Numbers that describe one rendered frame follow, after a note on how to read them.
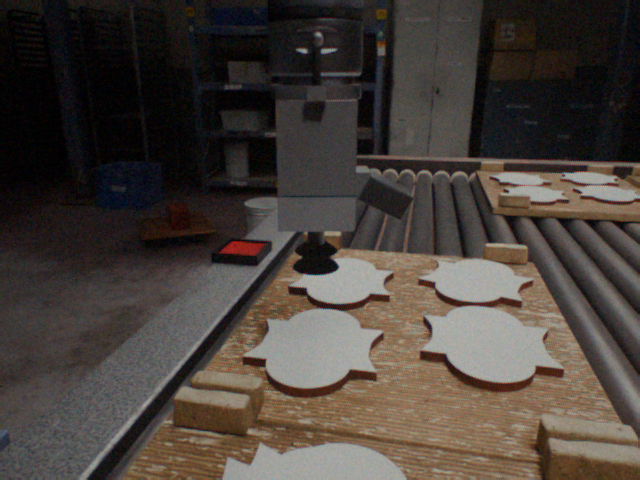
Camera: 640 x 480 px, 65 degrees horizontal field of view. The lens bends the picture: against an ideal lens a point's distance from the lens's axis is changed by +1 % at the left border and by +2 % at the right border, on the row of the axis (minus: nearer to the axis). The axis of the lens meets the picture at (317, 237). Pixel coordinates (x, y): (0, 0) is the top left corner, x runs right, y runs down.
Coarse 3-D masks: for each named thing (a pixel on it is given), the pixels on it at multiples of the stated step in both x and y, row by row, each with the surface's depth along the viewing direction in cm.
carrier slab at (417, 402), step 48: (528, 288) 63; (240, 336) 51; (384, 336) 51; (384, 384) 43; (432, 384) 43; (576, 384) 44; (336, 432) 38; (384, 432) 38; (432, 432) 38; (480, 432) 38; (528, 432) 38
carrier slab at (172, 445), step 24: (168, 432) 38; (192, 432) 38; (216, 432) 38; (264, 432) 38; (288, 432) 38; (312, 432) 38; (144, 456) 35; (168, 456) 35; (192, 456) 35; (216, 456) 35; (240, 456) 35; (384, 456) 35; (408, 456) 35; (432, 456) 35; (456, 456) 35; (480, 456) 35
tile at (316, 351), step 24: (312, 312) 54; (336, 312) 54; (288, 336) 49; (312, 336) 49; (336, 336) 49; (360, 336) 49; (264, 360) 46; (288, 360) 45; (312, 360) 45; (336, 360) 45; (360, 360) 45; (288, 384) 42; (312, 384) 42; (336, 384) 42
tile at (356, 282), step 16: (336, 272) 65; (352, 272) 65; (368, 272) 65; (384, 272) 65; (288, 288) 61; (304, 288) 61; (320, 288) 60; (336, 288) 60; (352, 288) 60; (368, 288) 60; (384, 288) 60; (320, 304) 57; (336, 304) 56; (352, 304) 57
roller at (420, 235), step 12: (420, 180) 135; (432, 180) 143; (420, 192) 121; (420, 204) 109; (420, 216) 100; (420, 228) 92; (408, 240) 91; (420, 240) 86; (408, 252) 83; (420, 252) 80
